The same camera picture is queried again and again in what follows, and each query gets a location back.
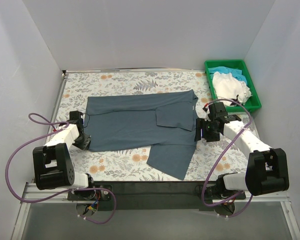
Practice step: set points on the light blue t-shirt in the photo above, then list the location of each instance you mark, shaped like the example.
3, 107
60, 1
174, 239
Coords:
236, 73

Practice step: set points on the floral patterned table mat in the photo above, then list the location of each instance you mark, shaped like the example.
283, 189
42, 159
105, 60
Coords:
209, 159

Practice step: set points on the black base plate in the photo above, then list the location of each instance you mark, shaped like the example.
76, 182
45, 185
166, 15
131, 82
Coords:
153, 195

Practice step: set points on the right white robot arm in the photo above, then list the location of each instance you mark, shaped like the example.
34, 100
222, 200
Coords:
267, 167

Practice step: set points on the dark blue-grey t-shirt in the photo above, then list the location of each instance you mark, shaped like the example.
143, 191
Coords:
165, 122

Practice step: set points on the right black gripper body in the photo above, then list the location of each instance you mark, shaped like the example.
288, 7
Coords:
198, 129

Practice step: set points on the green plastic bin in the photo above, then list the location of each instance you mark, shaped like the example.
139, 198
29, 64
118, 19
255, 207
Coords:
253, 103

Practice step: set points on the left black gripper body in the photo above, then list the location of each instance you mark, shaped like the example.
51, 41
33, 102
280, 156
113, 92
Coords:
84, 143

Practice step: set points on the white t-shirt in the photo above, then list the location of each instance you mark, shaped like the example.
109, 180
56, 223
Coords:
227, 87

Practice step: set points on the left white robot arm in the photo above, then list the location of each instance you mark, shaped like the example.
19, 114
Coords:
53, 167

